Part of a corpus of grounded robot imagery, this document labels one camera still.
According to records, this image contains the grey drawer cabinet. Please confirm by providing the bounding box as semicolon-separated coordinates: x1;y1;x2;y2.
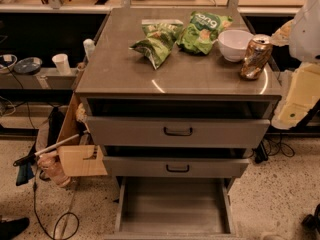
74;6;284;240

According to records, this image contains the top grey drawer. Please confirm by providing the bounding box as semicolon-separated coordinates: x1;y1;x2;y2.
87;116;270;148

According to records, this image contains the white paper cup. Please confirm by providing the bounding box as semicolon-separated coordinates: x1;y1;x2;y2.
52;53;71;75

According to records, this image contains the middle grey drawer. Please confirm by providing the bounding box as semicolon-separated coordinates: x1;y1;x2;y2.
103;156;249;178

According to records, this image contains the green jalapeno chip bag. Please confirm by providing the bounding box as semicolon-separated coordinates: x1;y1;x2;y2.
130;19;183;70

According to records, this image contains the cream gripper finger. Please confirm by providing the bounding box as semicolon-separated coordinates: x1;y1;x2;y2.
270;20;292;47
271;63;320;130

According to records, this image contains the white plastic bottle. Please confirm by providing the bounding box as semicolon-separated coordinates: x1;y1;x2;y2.
83;39;95;60

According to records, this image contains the open bottom drawer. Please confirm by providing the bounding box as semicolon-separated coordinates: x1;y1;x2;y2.
107;177;236;240

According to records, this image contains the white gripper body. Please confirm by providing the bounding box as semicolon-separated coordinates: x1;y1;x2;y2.
289;0;320;63

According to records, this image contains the white stick black handle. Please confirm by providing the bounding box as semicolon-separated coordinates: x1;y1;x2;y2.
13;134;80;167

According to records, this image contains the grey drawer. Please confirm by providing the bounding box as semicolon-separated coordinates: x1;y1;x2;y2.
87;116;270;148
103;156;249;178

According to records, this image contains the black floor cable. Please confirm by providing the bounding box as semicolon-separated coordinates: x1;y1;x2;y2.
31;180;80;240

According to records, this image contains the plastic wrapped package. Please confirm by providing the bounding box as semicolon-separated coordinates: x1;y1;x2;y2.
37;151;71;188

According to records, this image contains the dark round plate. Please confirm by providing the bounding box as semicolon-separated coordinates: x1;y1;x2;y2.
14;57;42;75

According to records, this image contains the black shoe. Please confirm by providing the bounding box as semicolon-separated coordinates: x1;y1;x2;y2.
0;217;30;240

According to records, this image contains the black cable bundle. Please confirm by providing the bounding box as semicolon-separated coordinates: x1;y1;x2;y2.
253;133;296;164

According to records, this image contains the cardboard box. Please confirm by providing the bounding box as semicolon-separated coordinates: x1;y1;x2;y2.
58;95;107;177

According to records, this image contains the crushed gold soda can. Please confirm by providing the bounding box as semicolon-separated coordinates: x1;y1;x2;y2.
240;34;273;80

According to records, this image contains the white bowl on shelf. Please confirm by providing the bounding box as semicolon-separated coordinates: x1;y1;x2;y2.
0;54;17;74

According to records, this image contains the light green chip bag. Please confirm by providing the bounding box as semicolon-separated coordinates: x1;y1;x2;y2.
176;11;233;55

